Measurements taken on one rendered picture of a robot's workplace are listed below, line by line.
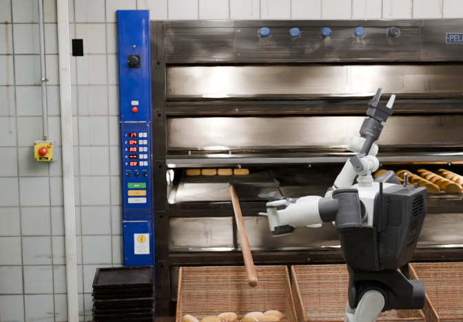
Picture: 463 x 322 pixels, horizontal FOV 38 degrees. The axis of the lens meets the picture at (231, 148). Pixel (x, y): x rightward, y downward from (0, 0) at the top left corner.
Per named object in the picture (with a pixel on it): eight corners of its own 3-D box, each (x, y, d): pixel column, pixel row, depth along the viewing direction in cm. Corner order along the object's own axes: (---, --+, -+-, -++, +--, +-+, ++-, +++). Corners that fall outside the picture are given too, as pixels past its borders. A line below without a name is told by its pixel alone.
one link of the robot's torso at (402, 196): (430, 262, 265) (433, 172, 261) (400, 285, 237) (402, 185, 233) (359, 252, 282) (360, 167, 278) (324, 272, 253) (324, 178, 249)
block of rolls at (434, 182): (373, 177, 423) (373, 168, 422) (448, 176, 425) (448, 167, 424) (399, 194, 363) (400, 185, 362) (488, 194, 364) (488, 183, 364)
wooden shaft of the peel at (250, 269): (258, 287, 210) (258, 278, 210) (248, 288, 210) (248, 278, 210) (235, 189, 380) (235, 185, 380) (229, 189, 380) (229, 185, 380)
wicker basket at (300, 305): (289, 316, 351) (289, 264, 348) (396, 313, 353) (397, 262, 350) (304, 354, 302) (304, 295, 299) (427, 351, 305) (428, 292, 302)
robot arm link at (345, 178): (354, 163, 299) (335, 197, 307) (338, 161, 292) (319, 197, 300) (369, 176, 292) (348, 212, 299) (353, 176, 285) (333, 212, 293)
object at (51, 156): (37, 160, 340) (36, 140, 339) (57, 159, 340) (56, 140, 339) (33, 161, 332) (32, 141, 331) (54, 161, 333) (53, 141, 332)
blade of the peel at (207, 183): (279, 187, 390) (279, 182, 390) (184, 188, 388) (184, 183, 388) (273, 177, 426) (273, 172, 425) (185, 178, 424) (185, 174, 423)
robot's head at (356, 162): (377, 167, 258) (367, 150, 260) (369, 170, 251) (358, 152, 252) (365, 175, 261) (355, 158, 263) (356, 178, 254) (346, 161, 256)
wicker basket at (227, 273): (179, 318, 349) (178, 265, 346) (287, 316, 351) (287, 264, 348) (173, 356, 301) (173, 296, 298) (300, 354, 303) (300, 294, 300)
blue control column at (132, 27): (155, 302, 545) (149, 33, 522) (175, 301, 546) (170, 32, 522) (127, 426, 354) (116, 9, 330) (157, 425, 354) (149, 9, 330)
